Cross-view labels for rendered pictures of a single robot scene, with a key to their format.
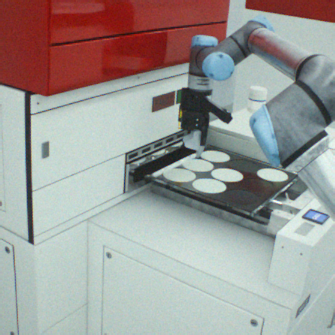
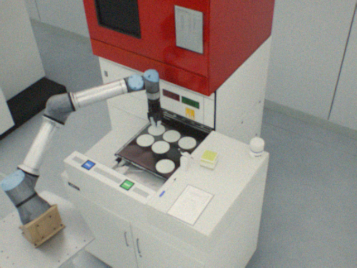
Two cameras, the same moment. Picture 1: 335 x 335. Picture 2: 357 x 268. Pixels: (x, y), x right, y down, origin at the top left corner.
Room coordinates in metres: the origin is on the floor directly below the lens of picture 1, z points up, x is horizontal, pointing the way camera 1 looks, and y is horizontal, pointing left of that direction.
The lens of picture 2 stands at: (1.73, -1.99, 2.60)
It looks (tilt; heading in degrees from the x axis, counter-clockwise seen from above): 42 degrees down; 93
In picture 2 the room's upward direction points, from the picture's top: 3 degrees counter-clockwise
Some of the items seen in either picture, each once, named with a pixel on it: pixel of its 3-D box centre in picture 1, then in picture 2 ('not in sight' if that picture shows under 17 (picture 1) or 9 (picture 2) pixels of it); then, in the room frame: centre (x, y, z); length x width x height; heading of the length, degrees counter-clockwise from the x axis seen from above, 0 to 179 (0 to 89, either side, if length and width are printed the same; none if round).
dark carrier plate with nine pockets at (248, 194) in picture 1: (226, 175); (160, 147); (1.55, -0.19, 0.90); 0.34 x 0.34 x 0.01; 56
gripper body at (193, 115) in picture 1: (195, 108); (154, 104); (1.52, -0.07, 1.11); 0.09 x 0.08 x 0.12; 97
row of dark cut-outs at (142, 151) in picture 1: (169, 140); (179, 116); (1.65, -0.01, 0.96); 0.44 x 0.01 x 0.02; 146
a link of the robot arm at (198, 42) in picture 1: (203, 55); (151, 81); (1.52, -0.08, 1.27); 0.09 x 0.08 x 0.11; 16
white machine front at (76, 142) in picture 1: (133, 134); (155, 98); (1.51, 0.10, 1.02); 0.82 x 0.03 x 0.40; 146
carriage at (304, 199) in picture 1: (305, 209); (134, 182); (1.41, -0.42, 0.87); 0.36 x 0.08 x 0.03; 146
